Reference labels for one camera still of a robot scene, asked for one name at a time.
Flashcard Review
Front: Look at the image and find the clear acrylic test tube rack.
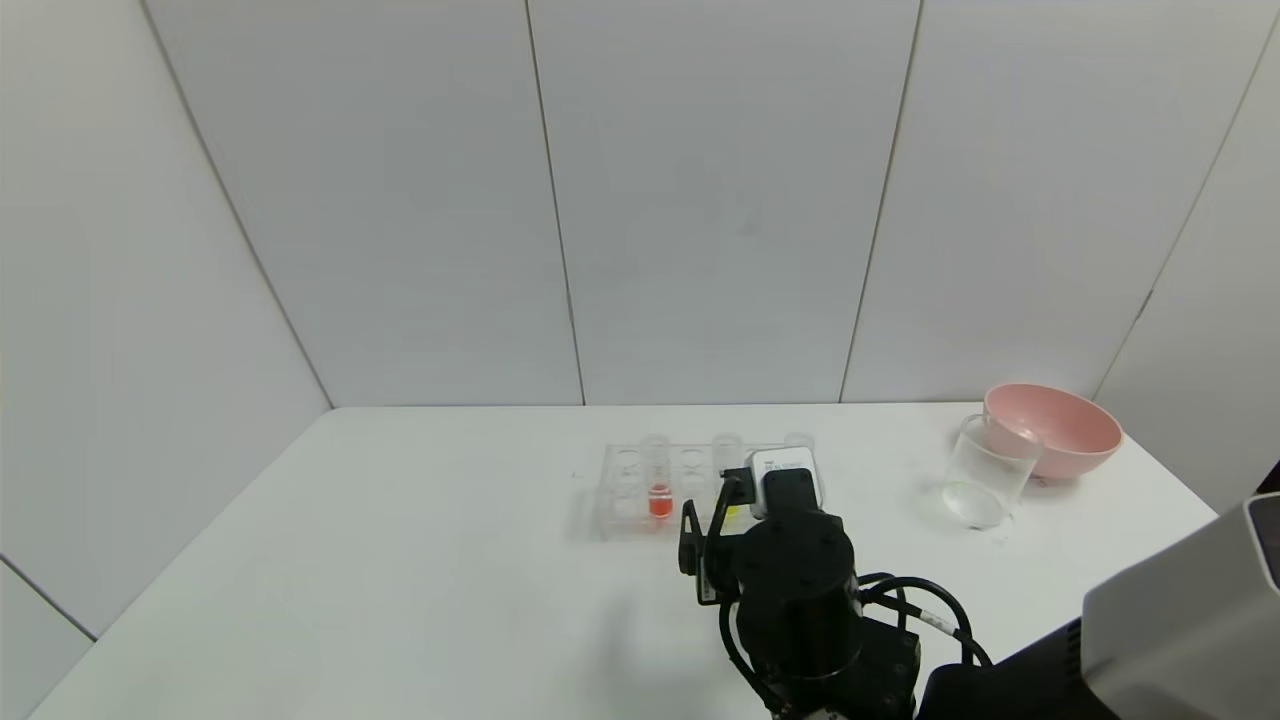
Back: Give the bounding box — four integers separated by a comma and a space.
596, 440, 826, 541

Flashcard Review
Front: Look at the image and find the clear plastic beaker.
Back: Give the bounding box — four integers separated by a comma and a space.
942, 413, 1044, 531

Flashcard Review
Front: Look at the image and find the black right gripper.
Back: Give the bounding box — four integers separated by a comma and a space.
678, 499, 745, 606

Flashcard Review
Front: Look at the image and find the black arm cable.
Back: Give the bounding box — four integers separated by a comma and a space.
858, 573, 993, 668

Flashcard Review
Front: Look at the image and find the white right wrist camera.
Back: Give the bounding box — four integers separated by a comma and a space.
748, 447, 826, 519

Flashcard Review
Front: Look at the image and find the pink bowl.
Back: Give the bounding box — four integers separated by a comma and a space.
983, 383, 1124, 479

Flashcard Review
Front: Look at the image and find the test tube with red pigment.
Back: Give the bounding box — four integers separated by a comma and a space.
640, 433, 673, 521

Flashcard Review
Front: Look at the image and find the test tube with yellow pigment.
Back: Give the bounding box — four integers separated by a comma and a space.
712, 433, 747, 523

